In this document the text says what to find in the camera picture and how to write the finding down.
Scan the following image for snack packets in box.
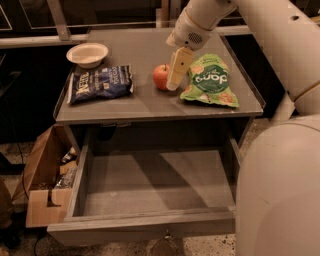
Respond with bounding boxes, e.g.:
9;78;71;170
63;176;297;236
54;147;77;189

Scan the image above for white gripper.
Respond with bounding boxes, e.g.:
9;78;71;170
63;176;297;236
166;8;214;91

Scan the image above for green snack bag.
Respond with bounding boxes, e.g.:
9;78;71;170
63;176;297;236
180;54;239;108

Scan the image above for metal window railing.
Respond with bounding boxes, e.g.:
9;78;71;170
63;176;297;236
0;0;320;50

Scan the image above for blue chip bag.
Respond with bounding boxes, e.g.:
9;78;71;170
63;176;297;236
67;65;134;105

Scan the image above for grey cabinet with top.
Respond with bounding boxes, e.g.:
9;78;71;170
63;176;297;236
54;28;264;150

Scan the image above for open grey top drawer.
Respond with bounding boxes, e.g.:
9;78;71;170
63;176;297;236
48;139;240;246

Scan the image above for white paper bowl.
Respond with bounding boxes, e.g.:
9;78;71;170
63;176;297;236
66;43;109;69

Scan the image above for wooden side box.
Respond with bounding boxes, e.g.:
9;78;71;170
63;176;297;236
12;125;72;228

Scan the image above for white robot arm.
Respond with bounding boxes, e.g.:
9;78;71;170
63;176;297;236
167;0;320;256

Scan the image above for white table leg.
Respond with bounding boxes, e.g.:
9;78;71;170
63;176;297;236
271;93;295;124

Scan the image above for red apple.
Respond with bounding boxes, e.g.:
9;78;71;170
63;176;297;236
153;64;170;91

